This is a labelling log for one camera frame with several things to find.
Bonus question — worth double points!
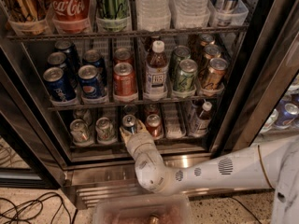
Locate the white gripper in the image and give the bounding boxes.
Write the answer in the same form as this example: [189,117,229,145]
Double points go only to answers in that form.
[120,119,156,160]

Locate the blue silver redbull can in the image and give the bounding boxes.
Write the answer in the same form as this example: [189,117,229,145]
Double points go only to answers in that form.
[122,115,137,133]

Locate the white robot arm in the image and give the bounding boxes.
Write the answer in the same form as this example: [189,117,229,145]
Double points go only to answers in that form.
[120,121,299,224]

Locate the red soda can bottom shelf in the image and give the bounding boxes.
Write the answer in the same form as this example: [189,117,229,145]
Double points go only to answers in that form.
[146,114,162,138]

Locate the rear red can bottom shelf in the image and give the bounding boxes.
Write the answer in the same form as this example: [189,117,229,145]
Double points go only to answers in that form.
[144,104,160,116]

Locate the white sprite can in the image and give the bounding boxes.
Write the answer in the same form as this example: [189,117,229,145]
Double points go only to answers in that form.
[95,117,115,141]
[70,119,90,143]

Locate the rear white can bottom left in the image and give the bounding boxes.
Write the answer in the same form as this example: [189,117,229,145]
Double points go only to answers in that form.
[73,109,93,126]

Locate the front orange soda can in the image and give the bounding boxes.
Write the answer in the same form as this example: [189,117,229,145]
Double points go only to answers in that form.
[113,63,136,96]

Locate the orange soda can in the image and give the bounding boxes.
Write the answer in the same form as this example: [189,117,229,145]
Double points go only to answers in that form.
[114,48,134,64]
[113,63,136,96]

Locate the white sprite can left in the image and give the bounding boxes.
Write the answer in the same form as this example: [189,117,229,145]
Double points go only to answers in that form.
[70,119,90,143]

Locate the tea bottle middle shelf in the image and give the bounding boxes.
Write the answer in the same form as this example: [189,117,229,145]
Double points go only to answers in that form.
[146,40,168,94]

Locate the tea bottle shelf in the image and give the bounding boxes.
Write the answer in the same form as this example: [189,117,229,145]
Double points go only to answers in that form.
[146,40,168,94]
[190,102,212,136]

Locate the tea bottle bottom shelf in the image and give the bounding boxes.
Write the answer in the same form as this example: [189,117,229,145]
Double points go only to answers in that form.
[190,102,212,136]

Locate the front green can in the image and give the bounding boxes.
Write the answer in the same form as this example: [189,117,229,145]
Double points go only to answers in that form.
[173,59,197,92]

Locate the pepsi can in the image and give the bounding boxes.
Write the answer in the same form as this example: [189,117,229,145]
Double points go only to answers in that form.
[54,40,80,72]
[47,51,78,89]
[82,49,107,86]
[78,64,105,99]
[43,67,76,102]

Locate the rear orange soda can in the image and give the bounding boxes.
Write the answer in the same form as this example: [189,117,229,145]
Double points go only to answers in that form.
[114,48,134,64]

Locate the rear green can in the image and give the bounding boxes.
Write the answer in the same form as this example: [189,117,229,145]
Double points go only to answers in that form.
[169,45,191,80]

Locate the rear left pepsi can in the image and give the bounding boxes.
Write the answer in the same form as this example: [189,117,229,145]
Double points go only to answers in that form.
[54,40,80,72]

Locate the front left pepsi can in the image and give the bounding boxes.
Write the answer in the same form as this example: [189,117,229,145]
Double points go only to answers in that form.
[43,67,76,102]

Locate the stainless steel fridge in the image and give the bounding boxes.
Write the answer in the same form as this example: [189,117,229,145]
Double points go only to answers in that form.
[0,0,289,208]

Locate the middle left pepsi can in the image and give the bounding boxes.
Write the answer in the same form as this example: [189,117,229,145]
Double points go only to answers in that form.
[47,51,78,89]

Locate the front gold can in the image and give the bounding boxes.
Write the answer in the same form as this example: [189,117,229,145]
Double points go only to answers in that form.
[201,58,228,90]

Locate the middle gold can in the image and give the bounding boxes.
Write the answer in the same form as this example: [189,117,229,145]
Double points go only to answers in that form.
[199,44,221,76]

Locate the rear gold can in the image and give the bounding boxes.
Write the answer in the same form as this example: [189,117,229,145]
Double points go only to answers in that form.
[191,33,216,63]

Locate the green can top shelf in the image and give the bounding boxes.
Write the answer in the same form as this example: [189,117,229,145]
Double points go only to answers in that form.
[96,0,129,32]

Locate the red coca-cola can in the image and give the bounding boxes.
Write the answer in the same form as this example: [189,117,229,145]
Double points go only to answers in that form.
[50,0,90,34]

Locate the white can right fridge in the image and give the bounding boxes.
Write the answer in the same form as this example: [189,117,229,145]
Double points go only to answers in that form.
[260,109,278,133]

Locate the right fridge glass door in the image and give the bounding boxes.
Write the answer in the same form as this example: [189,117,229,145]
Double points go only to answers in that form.
[211,0,299,154]

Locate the blue can right fridge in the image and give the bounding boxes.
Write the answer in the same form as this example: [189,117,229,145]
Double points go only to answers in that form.
[275,103,299,129]

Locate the gold can top shelf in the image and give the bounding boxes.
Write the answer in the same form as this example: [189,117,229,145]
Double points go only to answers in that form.
[4,0,50,35]

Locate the clear plastic bin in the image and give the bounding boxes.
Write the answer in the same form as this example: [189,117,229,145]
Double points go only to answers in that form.
[93,194,192,224]

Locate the clear water bottle left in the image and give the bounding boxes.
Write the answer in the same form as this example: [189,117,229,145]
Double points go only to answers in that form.
[136,0,171,32]

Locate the clear water bottle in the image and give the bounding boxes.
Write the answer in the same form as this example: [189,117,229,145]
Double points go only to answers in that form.
[136,0,171,32]
[170,0,210,29]

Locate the clear water bottle right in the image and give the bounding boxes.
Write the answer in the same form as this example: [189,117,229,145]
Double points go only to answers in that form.
[170,0,210,29]

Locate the black cables on floor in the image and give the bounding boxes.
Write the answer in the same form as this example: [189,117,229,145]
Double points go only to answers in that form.
[0,191,78,224]

